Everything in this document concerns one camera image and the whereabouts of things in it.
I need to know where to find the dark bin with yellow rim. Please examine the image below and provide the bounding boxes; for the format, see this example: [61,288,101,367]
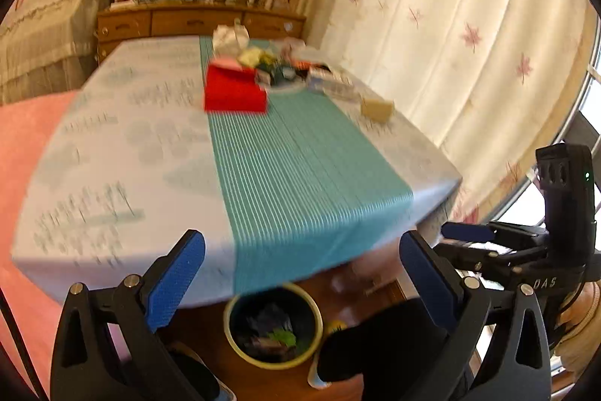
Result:
[223,283,324,370]

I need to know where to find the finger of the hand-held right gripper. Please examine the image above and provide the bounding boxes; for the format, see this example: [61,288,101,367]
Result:
[440,221,549,248]
[431,241,549,288]

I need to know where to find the pink blanket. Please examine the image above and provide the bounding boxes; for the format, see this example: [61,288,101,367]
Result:
[0,91,134,401]

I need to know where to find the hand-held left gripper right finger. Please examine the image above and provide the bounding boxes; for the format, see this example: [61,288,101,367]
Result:
[398,229,551,401]

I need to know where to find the wooden desk with drawers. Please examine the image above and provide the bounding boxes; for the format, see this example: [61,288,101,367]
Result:
[96,2,307,64]

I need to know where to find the person's foot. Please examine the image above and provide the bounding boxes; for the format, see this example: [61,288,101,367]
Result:
[317,298,452,385]
[164,342,221,401]

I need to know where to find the white leaf print curtain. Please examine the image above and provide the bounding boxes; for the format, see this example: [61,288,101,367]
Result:
[291,0,601,223]

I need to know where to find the person's left foot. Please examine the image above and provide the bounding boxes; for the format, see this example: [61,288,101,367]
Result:
[164,342,221,401]

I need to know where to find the cream lace cover cloth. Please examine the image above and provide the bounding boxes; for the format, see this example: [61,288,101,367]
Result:
[0,0,125,106]

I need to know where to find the person's right foot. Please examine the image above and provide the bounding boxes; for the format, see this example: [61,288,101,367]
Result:
[317,298,452,385]

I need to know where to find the black cable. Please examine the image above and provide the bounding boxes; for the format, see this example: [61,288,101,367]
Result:
[0,288,48,401]

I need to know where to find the beige block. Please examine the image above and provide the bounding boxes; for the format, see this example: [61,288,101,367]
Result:
[361,97,395,122]

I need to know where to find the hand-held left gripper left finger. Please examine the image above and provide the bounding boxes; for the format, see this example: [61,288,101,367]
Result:
[49,229,207,401]

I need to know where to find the white slipper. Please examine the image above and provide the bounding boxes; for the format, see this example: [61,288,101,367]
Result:
[307,354,339,390]
[207,368,238,401]

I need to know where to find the white printed box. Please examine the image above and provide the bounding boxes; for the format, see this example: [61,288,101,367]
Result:
[307,65,355,98]

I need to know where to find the red cardboard box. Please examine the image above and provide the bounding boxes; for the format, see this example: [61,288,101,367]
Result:
[204,65,268,114]

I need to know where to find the white crumpled tissue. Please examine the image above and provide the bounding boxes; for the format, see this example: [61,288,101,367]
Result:
[212,20,249,54]

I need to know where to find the yellow and black wrapper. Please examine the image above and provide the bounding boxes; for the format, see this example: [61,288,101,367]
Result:
[237,46,264,68]

